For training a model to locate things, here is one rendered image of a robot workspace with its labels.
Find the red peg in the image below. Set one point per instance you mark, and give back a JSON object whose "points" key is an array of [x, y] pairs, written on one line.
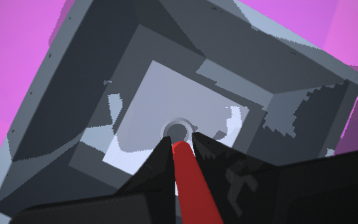
{"points": [[196, 203]]}

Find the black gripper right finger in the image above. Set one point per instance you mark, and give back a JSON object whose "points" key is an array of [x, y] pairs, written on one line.
{"points": [[247, 190]]}

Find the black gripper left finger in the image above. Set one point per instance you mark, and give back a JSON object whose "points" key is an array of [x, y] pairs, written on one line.
{"points": [[148, 197]]}

